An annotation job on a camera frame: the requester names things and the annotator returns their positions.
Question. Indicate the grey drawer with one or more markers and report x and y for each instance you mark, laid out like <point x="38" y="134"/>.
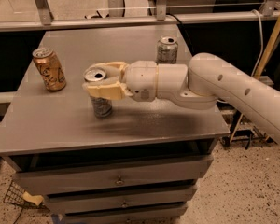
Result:
<point x="121" y="174"/>
<point x="120" y="199"/>
<point x="127" y="215"/>

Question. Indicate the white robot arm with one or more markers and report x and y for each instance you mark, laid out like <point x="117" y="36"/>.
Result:
<point x="195" y="85"/>

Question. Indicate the silver green soda can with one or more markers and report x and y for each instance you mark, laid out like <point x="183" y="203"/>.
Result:
<point x="167" y="48"/>

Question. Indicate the middle grey drawer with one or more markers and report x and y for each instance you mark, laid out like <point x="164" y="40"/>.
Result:
<point x="120" y="199"/>

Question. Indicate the bottom grey drawer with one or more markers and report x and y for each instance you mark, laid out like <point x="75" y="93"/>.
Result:
<point x="127" y="215"/>

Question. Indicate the black wire basket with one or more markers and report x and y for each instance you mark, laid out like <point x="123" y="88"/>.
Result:
<point x="14" y="196"/>

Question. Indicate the grey drawer cabinet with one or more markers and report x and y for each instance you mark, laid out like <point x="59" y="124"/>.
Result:
<point x="45" y="130"/>

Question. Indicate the yellow foam piece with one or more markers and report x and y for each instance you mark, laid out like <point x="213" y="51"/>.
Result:
<point x="35" y="199"/>

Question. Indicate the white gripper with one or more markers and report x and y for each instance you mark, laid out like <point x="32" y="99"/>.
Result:
<point x="141" y="79"/>

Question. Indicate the orange soda can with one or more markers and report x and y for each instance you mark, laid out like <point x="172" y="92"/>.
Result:
<point x="50" y="68"/>

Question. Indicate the grey metal railing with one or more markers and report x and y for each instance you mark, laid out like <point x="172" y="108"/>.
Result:
<point x="29" y="15"/>

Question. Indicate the top grey drawer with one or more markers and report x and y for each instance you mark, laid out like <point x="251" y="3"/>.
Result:
<point x="121" y="174"/>

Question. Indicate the blue silver redbull can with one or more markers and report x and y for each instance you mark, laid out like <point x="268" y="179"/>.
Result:
<point x="93" y="78"/>

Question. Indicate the yellow metal stand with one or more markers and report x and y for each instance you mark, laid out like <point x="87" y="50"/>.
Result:
<point x="267" y="52"/>

